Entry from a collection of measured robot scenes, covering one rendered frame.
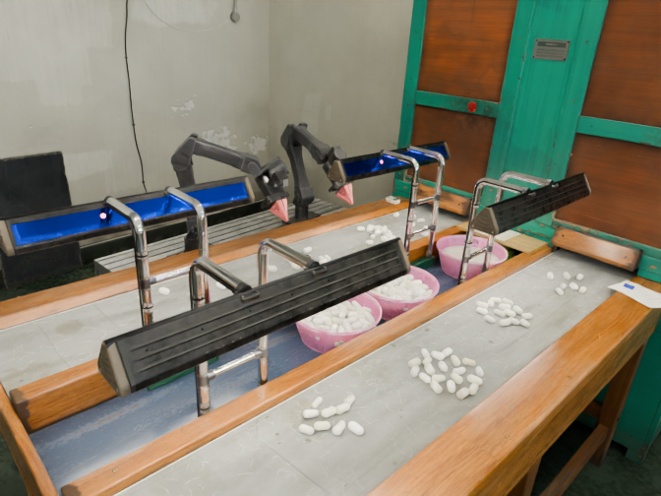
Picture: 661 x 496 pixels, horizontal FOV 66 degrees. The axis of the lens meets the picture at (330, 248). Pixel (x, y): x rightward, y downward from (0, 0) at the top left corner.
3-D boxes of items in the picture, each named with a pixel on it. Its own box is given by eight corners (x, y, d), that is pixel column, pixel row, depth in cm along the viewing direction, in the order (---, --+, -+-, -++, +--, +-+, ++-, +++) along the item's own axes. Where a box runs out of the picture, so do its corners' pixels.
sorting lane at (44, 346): (-22, 344, 129) (-24, 337, 128) (416, 210, 246) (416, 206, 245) (11, 406, 109) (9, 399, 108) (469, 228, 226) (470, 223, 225)
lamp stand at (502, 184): (450, 302, 172) (471, 175, 154) (481, 285, 185) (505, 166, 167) (500, 327, 159) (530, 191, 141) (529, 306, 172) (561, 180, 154)
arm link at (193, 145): (262, 155, 190) (181, 128, 182) (263, 162, 182) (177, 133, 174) (252, 186, 194) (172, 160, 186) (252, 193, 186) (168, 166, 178)
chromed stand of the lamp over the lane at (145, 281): (116, 355, 135) (94, 196, 117) (184, 330, 148) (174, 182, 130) (149, 392, 123) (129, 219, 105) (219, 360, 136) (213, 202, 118)
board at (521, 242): (455, 228, 213) (456, 225, 212) (475, 220, 222) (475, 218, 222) (529, 254, 191) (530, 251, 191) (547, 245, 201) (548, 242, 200)
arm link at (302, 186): (315, 201, 232) (300, 131, 231) (303, 203, 228) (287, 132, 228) (308, 203, 237) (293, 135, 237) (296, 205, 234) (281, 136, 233)
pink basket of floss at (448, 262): (437, 282, 185) (441, 260, 181) (429, 253, 209) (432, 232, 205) (510, 289, 183) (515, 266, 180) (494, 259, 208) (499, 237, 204)
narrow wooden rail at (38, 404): (18, 429, 112) (8, 390, 108) (466, 241, 229) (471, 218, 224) (25, 444, 108) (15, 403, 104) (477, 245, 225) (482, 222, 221)
